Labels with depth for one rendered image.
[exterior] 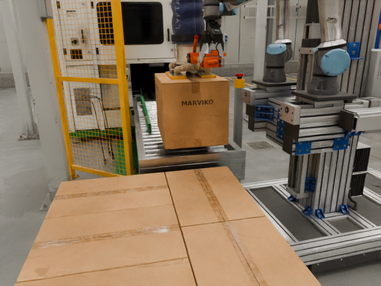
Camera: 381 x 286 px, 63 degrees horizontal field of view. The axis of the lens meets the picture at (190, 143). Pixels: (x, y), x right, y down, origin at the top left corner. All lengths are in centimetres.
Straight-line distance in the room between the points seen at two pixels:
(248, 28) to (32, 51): 974
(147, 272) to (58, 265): 33
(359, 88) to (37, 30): 216
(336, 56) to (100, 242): 125
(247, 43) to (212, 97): 990
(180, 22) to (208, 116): 60
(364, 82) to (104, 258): 165
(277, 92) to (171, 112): 71
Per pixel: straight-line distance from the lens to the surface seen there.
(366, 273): 221
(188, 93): 182
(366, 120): 169
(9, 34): 486
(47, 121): 266
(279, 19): 223
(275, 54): 207
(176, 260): 121
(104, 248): 132
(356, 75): 201
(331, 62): 151
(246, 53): 1171
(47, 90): 261
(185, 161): 198
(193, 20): 203
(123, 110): 263
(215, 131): 191
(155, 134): 268
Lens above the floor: 131
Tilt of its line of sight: 19 degrees down
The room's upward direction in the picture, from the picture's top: 1 degrees counter-clockwise
